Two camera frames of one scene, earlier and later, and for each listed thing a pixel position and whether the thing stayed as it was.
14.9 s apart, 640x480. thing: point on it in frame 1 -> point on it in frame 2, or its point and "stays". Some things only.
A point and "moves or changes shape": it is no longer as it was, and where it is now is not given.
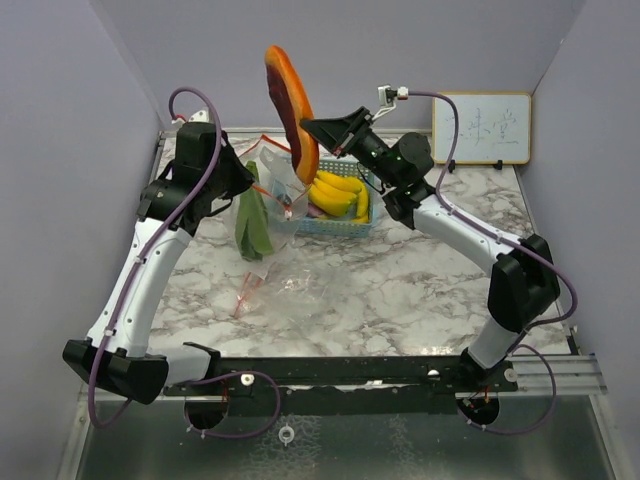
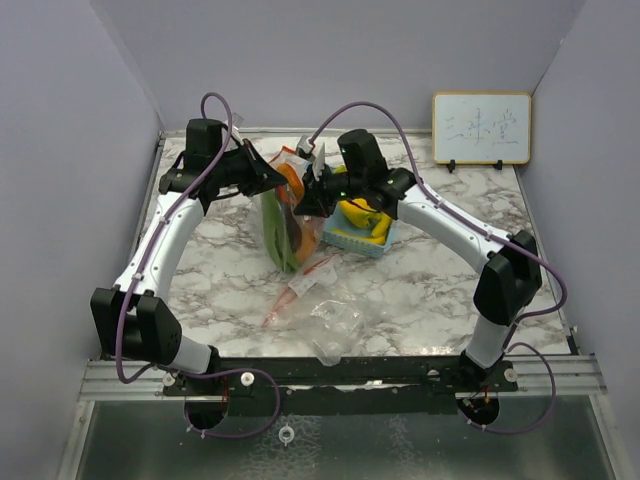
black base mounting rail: [345, 386] stays
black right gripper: [331, 132] -> [314, 202]
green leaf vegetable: [251, 225] -> [276, 231]
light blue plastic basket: [357, 229] -> [352, 242]
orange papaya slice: [292, 108] -> [309, 237]
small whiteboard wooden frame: [492, 127] stays
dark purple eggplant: [314, 211] moves or changes shape
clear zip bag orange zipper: [268, 213] moves or changes shape
